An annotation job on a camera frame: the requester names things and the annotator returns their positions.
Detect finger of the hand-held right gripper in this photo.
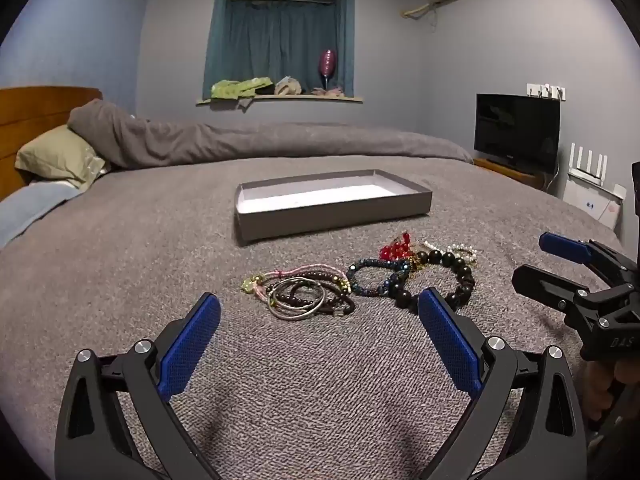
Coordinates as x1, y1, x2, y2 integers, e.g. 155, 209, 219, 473
538, 232, 640, 286
512, 264, 608, 317

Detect black television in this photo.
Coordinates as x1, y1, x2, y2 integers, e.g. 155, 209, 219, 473
474, 93, 561, 175

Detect pink cord bracelet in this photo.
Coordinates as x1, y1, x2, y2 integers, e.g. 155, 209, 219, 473
242, 262, 350, 306

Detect white carton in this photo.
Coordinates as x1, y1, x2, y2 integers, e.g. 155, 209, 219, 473
562, 177, 627, 233

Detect wooden headboard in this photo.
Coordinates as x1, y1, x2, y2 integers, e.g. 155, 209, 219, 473
0, 86, 104, 201

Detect white wall hook rack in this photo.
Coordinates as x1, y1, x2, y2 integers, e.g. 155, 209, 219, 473
526, 81, 567, 102

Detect silver bangles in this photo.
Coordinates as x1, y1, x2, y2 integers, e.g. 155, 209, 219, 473
267, 280, 326, 322

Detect dark blue bead bracelet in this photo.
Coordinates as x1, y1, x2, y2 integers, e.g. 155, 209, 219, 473
346, 258, 412, 298

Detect teal curtain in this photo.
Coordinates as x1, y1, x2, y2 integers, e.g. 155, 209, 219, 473
202, 0, 357, 98

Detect brown small bead bracelet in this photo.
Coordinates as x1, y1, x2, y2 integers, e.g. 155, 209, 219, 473
265, 270, 357, 317

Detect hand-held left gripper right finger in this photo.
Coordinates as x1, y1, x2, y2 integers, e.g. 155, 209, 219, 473
417, 287, 588, 480

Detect grey duvet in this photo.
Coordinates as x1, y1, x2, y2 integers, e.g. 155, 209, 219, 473
67, 99, 473, 171

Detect red bead bracelet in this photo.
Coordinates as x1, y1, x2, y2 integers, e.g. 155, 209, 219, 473
378, 232, 413, 262

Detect light blue pillow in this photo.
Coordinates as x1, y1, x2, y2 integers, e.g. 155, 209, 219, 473
0, 180, 83, 250

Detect green pillow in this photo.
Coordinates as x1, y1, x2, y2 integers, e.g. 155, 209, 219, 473
14, 125, 112, 191

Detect wooden television stand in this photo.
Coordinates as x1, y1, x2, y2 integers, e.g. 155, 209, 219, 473
472, 157, 546, 191

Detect pink stemmed glass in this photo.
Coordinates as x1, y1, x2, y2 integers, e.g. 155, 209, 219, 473
319, 49, 337, 90

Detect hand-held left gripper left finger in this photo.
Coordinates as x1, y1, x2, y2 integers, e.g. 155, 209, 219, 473
55, 291, 223, 480

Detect white router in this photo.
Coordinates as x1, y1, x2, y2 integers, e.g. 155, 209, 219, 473
567, 142, 608, 183

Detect grey cardboard box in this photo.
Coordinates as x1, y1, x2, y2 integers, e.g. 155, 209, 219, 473
234, 169, 433, 247

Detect white pearl bracelet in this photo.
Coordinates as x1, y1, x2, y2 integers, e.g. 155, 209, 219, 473
422, 241, 478, 266

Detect wooden window sill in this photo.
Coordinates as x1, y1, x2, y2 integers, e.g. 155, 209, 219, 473
196, 92, 365, 107

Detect green cloth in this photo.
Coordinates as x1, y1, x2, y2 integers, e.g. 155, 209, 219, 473
210, 76, 275, 101

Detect person's right hand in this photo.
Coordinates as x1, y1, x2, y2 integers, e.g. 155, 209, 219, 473
582, 355, 640, 426

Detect large black bead bracelet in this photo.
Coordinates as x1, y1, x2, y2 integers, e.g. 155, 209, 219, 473
392, 249, 476, 311

